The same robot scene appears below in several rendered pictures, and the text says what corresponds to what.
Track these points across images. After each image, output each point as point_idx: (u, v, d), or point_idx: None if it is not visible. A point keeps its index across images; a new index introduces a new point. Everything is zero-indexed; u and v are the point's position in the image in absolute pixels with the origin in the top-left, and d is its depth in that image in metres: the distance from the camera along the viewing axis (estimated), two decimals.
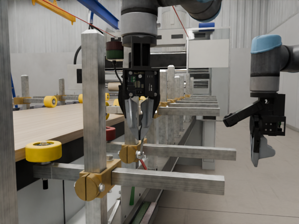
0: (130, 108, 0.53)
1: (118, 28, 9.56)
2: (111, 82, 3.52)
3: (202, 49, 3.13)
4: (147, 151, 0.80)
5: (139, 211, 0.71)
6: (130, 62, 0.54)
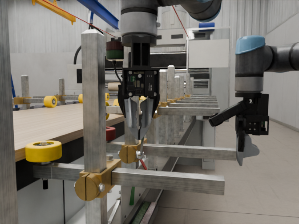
0: (130, 108, 0.53)
1: (118, 28, 9.56)
2: (111, 82, 3.52)
3: (202, 49, 3.13)
4: (147, 151, 0.80)
5: (139, 211, 0.71)
6: (130, 62, 0.54)
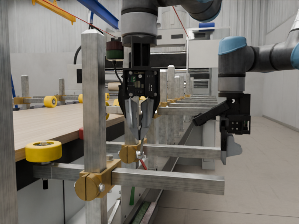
0: (130, 108, 0.53)
1: (118, 28, 9.56)
2: (111, 82, 3.52)
3: (202, 49, 3.13)
4: None
5: (139, 211, 0.71)
6: (130, 62, 0.54)
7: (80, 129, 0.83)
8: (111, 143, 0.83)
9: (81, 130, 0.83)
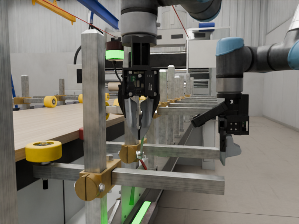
0: (130, 108, 0.53)
1: (118, 28, 9.56)
2: (111, 82, 3.52)
3: (202, 49, 3.13)
4: None
5: (139, 211, 0.71)
6: (130, 62, 0.54)
7: (80, 129, 0.83)
8: (110, 143, 0.83)
9: (81, 130, 0.83)
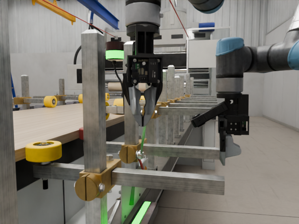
0: (134, 95, 0.55)
1: (118, 28, 9.56)
2: (111, 82, 3.52)
3: (202, 49, 3.13)
4: None
5: (139, 211, 0.71)
6: (134, 51, 0.56)
7: (80, 129, 0.83)
8: (110, 143, 0.83)
9: (81, 130, 0.83)
